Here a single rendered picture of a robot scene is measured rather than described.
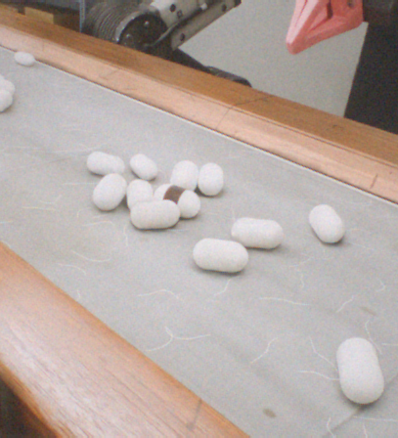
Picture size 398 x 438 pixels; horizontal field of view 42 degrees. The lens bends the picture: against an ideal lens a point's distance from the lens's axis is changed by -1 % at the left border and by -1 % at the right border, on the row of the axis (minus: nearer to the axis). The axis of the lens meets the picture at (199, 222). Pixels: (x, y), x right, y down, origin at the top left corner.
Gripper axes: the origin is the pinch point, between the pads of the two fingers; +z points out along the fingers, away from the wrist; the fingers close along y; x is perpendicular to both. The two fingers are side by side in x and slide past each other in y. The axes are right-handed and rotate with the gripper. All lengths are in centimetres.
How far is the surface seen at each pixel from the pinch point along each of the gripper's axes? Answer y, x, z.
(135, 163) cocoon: -6.2, 0.4, 15.7
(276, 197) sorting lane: 3.6, 6.1, 11.0
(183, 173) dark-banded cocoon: -1.3, 0.3, 14.6
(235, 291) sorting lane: 9.7, -2.3, 21.0
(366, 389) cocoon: 19.5, -5.2, 22.2
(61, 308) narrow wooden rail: 6.9, -11.1, 27.4
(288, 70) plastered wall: -115, 159, -111
